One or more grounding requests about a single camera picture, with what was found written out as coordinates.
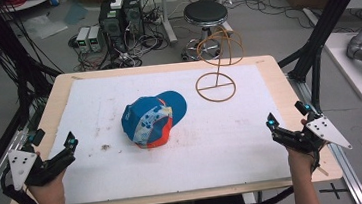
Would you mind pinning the white floor board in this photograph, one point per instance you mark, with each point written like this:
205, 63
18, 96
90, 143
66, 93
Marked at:
350, 75

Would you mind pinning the person's right hand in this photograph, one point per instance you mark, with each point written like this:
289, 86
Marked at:
300, 162

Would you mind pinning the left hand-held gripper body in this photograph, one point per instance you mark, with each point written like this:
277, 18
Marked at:
21, 164

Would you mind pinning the white paper sheet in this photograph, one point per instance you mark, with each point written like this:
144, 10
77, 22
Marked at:
44, 26

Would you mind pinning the grey desk leg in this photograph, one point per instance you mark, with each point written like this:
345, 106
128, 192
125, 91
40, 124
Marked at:
168, 19

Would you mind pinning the grey bench power supply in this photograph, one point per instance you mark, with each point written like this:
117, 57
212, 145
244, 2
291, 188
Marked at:
96, 38
83, 39

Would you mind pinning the black round stool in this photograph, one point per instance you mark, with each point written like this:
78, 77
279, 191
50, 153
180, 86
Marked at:
205, 12

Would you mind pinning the person's left hand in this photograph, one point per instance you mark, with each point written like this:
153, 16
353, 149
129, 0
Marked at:
48, 193

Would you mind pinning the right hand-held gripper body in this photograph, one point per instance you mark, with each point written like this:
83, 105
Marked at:
326, 131

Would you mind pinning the blue and orange cap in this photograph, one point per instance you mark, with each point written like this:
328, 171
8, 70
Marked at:
152, 121

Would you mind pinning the small white box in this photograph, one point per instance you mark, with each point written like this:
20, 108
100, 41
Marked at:
117, 1

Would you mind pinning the black computer tower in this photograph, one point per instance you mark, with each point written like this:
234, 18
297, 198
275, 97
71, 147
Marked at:
133, 14
112, 25

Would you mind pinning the white table mat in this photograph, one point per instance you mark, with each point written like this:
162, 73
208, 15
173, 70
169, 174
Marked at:
207, 153

